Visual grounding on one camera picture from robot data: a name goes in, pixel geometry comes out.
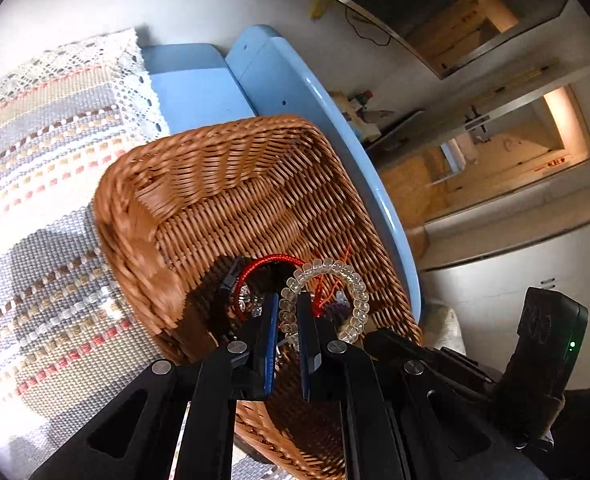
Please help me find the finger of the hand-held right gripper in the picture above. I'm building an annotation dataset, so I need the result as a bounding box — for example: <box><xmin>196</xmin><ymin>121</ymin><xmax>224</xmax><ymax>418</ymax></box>
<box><xmin>364</xmin><ymin>328</ymin><xmax>500</xmax><ymax>392</ymax></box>

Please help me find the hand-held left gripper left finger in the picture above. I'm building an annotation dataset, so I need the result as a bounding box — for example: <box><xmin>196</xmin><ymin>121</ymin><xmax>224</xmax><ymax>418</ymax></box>
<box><xmin>27</xmin><ymin>292</ymin><xmax>280</xmax><ymax>480</ymax></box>

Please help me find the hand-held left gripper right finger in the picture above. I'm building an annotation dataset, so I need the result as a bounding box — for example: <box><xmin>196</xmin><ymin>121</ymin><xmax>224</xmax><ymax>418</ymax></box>
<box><xmin>296</xmin><ymin>292</ymin><xmax>550</xmax><ymax>480</ymax></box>

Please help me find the clear bead bracelet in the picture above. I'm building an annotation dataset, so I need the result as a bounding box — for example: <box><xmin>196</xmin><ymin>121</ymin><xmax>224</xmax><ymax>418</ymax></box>
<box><xmin>279</xmin><ymin>257</ymin><xmax>368</xmax><ymax>346</ymax></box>

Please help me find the red cord bracelet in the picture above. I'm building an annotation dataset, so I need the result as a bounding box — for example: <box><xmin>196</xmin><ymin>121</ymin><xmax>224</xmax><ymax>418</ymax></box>
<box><xmin>233</xmin><ymin>245</ymin><xmax>352</xmax><ymax>322</ymax></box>

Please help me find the brown wicker basket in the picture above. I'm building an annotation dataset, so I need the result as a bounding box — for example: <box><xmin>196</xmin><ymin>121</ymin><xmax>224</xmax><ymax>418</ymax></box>
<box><xmin>93</xmin><ymin>115</ymin><xmax>426</xmax><ymax>480</ymax></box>

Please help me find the white cabinet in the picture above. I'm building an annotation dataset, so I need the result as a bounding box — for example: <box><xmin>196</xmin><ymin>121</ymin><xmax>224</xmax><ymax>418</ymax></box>
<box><xmin>419</xmin><ymin>205</ymin><xmax>590</xmax><ymax>391</ymax></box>

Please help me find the striped woven tablecloth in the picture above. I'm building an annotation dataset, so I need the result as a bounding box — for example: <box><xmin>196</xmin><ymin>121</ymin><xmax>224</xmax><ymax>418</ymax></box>
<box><xmin>0</xmin><ymin>27</ymin><xmax>236</xmax><ymax>480</ymax></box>

